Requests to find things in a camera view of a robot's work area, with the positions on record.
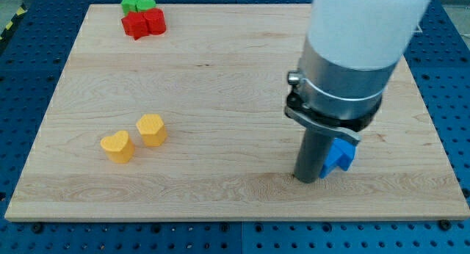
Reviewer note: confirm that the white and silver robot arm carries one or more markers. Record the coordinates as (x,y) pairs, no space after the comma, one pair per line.
(350,51)

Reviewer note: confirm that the red star block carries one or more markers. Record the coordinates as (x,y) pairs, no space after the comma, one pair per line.
(135,25)

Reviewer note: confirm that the green round block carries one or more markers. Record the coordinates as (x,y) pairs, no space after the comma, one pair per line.
(144,5)

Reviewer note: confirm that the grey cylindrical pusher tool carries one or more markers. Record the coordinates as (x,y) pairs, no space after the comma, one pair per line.
(313,152)

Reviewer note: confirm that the red cylinder block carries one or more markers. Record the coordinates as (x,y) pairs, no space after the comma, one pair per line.
(155,19)

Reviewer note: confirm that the wooden board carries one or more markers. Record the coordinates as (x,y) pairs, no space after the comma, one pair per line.
(217,78)

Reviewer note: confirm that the green star block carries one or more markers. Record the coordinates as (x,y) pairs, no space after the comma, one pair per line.
(129,6)

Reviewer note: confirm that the blue angular block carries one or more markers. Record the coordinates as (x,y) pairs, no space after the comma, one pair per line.
(341,154)

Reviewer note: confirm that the yellow heart block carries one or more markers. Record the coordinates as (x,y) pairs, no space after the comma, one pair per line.
(119,148)

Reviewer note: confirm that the yellow hexagon block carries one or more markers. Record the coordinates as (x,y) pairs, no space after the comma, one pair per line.
(152,130)

